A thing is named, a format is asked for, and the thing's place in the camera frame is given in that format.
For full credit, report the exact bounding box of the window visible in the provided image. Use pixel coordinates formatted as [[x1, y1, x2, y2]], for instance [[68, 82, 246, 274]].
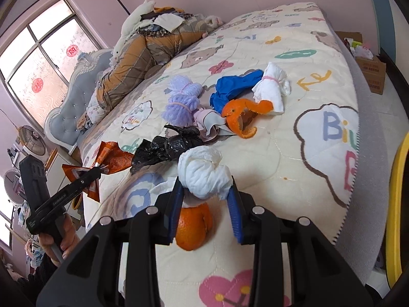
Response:
[[0, 0, 107, 135]]

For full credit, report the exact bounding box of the person's left forearm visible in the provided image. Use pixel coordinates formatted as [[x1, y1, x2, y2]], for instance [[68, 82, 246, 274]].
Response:
[[16, 256, 61, 307]]

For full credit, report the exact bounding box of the pink grey cloth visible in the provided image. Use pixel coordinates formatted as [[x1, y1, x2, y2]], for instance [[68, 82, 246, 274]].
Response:
[[192, 107, 237, 141]]

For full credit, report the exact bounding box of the person's left hand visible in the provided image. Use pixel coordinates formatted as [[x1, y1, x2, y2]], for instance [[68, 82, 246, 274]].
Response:
[[38, 214, 81, 260]]

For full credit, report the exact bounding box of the dark standing fan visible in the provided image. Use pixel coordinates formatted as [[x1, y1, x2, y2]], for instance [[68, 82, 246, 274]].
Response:
[[16, 125, 47, 157]]

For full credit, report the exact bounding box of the orange fruit peel piece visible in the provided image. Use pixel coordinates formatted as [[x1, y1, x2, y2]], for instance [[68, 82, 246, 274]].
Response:
[[175, 202, 214, 251]]

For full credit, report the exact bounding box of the pile of folded clothes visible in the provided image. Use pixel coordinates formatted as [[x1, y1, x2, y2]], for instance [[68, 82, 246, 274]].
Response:
[[141, 6, 195, 36]]

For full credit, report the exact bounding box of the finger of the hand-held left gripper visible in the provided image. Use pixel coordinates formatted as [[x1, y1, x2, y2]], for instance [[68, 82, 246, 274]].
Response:
[[42, 165, 109, 218]]

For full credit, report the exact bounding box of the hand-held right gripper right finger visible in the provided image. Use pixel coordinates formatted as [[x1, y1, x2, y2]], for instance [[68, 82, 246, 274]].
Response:
[[225, 177, 373, 307]]

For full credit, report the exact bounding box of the white standing fan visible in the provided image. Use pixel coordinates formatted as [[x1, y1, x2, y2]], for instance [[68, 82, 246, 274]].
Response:
[[3, 169, 24, 205]]

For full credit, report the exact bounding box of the cartoon printed bedspread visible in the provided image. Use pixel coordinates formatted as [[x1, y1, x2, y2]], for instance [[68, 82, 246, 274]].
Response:
[[75, 2, 361, 307]]

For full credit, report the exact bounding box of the cardboard box with red print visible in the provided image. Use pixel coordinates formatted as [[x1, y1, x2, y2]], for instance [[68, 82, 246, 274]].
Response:
[[355, 54, 387, 96]]

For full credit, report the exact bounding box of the purple bag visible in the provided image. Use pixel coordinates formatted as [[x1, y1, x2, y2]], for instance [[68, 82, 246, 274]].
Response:
[[161, 75, 205, 127]]

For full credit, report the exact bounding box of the pink white plush toy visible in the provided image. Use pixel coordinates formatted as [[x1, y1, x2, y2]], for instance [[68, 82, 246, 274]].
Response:
[[201, 15, 224, 36]]

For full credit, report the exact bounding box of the floral pillow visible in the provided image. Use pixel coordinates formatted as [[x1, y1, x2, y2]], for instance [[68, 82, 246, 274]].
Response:
[[77, 96, 107, 135]]

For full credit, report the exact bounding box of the grey bed sheet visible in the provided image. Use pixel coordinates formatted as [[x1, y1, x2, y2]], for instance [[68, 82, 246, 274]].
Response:
[[326, 19, 403, 285]]

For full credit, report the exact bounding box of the orange snack wrapper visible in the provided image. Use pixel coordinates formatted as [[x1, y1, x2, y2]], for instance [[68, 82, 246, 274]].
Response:
[[61, 141, 135, 203]]

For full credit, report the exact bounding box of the plain cardboard box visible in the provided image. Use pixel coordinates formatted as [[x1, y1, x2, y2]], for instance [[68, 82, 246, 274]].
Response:
[[334, 30, 363, 50]]

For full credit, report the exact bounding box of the grey tufted headboard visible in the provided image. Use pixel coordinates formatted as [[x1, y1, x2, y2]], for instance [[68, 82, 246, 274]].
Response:
[[44, 49, 114, 154]]

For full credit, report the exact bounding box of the blue door frame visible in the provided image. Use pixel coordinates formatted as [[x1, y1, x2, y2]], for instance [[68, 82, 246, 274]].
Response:
[[364, 0, 395, 55]]

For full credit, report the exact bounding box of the yellow trash bin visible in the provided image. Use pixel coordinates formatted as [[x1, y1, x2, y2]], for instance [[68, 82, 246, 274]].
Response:
[[385, 141, 409, 290]]

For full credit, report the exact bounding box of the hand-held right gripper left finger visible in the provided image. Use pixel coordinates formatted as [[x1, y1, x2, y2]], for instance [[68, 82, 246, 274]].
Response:
[[37, 177, 186, 307]]

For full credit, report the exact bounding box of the black plastic bag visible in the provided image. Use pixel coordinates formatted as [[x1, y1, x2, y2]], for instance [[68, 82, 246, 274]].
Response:
[[129, 125, 205, 175]]

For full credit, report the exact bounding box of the white tissue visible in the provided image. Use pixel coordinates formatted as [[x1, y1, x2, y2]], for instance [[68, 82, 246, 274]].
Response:
[[177, 145, 234, 200]]

